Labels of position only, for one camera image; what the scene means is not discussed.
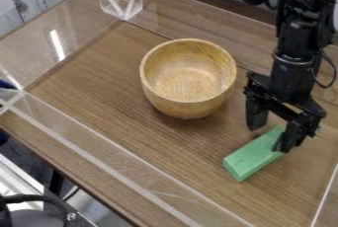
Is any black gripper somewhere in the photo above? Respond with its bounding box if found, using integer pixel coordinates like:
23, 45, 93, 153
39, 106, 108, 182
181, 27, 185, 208
244, 52, 325, 153

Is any green rectangular block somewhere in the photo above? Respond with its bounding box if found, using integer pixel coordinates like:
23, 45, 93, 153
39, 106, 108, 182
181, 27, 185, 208
222, 125, 284, 182

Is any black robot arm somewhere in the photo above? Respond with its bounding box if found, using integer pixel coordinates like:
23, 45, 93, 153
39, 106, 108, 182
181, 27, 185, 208
243, 0, 335, 153

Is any wooden brown bowl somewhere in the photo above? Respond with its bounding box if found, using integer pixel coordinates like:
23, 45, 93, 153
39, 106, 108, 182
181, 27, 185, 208
138, 38, 236, 119

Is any black table leg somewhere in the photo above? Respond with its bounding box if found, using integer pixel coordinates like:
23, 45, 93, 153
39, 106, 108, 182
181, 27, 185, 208
49, 171, 63, 196

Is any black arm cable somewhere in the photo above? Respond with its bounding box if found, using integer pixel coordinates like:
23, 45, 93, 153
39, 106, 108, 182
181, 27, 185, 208
308, 47, 338, 90

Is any clear acrylic enclosure wall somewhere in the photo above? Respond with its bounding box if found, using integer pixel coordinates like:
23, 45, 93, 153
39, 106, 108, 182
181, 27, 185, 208
0, 0, 338, 227

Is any black cable loop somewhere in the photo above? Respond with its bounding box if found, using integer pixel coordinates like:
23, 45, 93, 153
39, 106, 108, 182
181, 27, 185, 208
0, 193, 70, 227

